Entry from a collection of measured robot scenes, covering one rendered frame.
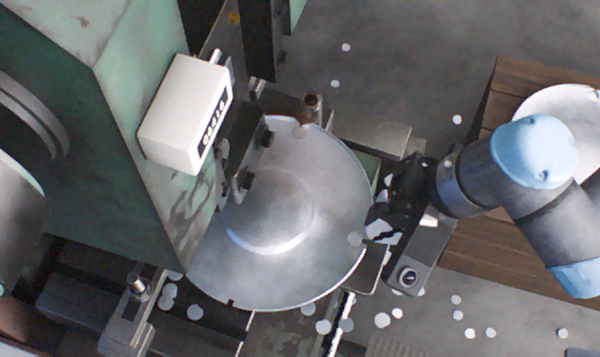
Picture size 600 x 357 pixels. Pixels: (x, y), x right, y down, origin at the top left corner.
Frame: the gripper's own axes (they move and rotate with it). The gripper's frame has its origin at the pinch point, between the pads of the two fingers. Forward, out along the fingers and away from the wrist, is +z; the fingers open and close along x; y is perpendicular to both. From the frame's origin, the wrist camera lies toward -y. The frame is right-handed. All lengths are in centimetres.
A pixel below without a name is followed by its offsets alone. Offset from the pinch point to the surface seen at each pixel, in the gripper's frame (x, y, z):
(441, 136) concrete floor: -40, 62, 69
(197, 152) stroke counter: 32, -18, -43
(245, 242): 14.3, -5.5, 7.4
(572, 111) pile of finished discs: -45, 55, 26
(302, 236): 7.7, -2.2, 4.7
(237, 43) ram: 29.3, 6.0, -18.4
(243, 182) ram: 20.6, -3.6, -6.7
